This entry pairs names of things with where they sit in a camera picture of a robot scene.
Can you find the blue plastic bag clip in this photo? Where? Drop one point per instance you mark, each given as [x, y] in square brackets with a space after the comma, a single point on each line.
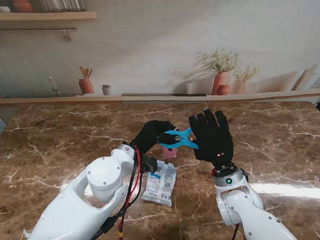
[186, 140]

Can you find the white blue salt bag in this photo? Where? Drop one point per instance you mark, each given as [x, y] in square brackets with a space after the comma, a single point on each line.
[162, 185]

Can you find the small round terracotta pot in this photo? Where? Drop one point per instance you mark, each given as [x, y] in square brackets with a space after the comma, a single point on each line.
[223, 90]

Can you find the wooden wall shelf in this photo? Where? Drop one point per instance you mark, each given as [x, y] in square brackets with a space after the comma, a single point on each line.
[50, 16]

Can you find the round terracotta jar on shelf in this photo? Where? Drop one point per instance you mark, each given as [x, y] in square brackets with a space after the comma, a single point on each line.
[22, 5]

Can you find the clear bottle with pink seasoning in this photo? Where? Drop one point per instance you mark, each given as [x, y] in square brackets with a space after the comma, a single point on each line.
[169, 153]

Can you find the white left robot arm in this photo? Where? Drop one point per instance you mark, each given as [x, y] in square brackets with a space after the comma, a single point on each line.
[82, 200]

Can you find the leaning wooden cutting boards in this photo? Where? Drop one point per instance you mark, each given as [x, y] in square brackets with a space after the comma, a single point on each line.
[305, 80]

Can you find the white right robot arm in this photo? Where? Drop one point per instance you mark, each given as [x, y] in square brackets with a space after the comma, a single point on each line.
[240, 200]

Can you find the glass jars on shelf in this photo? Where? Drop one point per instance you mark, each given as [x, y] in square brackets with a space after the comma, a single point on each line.
[62, 5]

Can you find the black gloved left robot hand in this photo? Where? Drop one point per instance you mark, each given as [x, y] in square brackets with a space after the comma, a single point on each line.
[148, 136]

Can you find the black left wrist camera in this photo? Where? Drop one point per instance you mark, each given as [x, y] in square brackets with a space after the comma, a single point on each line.
[150, 163]

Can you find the long wooden counter ledge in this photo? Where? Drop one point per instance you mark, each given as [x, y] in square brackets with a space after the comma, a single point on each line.
[75, 100]

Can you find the pale vase with flowers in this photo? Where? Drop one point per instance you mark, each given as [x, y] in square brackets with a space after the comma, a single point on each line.
[241, 86]

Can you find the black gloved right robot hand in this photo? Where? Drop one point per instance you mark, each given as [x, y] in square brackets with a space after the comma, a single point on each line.
[215, 142]

